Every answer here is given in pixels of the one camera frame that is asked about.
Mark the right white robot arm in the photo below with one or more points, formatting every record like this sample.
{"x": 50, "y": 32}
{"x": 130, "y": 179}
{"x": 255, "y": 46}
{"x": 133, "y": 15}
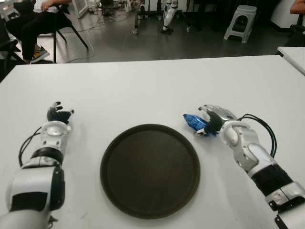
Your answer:
{"x": 252, "y": 148}

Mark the round dark brown tray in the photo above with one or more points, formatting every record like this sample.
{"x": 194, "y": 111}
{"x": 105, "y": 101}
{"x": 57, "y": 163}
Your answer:
{"x": 150, "y": 171}

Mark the neighbouring white table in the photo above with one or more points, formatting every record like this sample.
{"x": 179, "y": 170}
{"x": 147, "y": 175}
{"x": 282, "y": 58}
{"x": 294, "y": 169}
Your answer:
{"x": 294, "y": 53}

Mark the blue Oreo cookie packet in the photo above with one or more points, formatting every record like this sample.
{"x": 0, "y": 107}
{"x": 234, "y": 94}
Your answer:
{"x": 194, "y": 121}

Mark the white rectangular frame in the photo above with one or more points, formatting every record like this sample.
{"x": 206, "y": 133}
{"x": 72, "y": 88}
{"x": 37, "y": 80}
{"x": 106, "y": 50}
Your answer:
{"x": 81, "y": 9}

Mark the grey plastic stool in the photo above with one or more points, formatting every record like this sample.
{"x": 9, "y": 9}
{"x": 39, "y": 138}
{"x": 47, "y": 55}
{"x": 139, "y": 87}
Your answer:
{"x": 245, "y": 9}

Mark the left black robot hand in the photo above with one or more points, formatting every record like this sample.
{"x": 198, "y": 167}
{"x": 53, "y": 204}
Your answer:
{"x": 58, "y": 115}

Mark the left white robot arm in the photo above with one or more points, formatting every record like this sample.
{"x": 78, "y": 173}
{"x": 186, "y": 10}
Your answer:
{"x": 51, "y": 130}

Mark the black metal frame chair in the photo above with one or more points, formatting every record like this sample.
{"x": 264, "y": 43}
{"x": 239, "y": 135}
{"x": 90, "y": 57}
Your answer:
{"x": 64, "y": 22}

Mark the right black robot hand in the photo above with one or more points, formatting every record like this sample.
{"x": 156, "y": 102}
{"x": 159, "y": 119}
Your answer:
{"x": 219, "y": 117}

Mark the black office chair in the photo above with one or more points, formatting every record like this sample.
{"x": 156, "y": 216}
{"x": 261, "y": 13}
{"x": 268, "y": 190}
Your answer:
{"x": 296, "y": 33}

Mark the white humanoid robot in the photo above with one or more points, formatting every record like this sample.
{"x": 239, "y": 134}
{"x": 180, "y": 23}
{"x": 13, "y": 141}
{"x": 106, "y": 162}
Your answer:
{"x": 168, "y": 14}

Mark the black wheeled gantry frame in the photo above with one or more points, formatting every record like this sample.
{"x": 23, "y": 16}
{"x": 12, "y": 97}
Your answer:
{"x": 135, "y": 16}

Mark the black armrest chair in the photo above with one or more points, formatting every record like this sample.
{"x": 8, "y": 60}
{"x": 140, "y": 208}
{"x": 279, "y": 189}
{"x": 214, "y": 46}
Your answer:
{"x": 7, "y": 45}

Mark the person in black trousers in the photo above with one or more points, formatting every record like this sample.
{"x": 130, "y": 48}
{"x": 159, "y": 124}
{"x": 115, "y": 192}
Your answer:
{"x": 31, "y": 26}

